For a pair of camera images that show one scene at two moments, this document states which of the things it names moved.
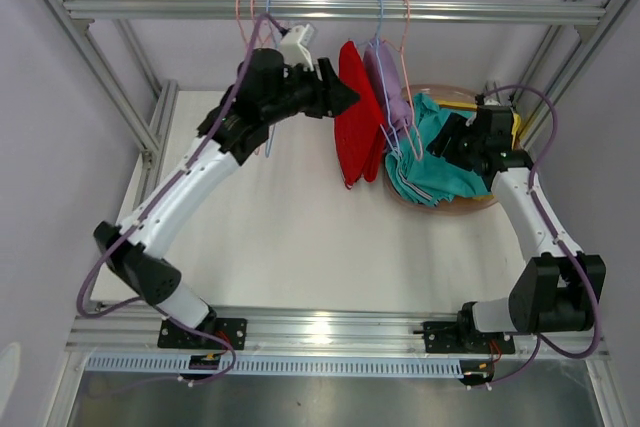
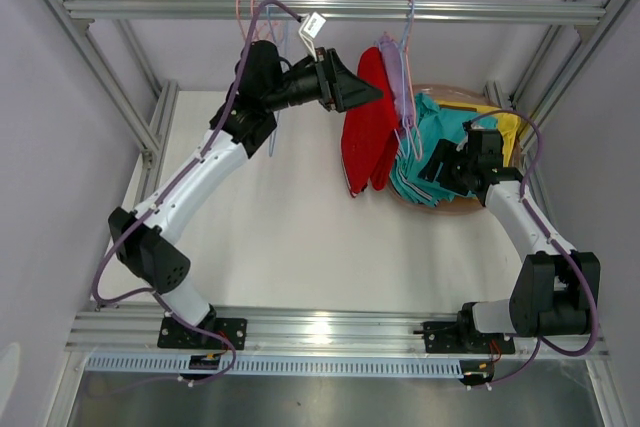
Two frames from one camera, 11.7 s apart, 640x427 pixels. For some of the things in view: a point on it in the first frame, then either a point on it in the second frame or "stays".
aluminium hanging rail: [323, 8] stays
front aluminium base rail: [119, 330] stays
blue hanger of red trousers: [374, 41] → [406, 122]
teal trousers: [423, 175] stays
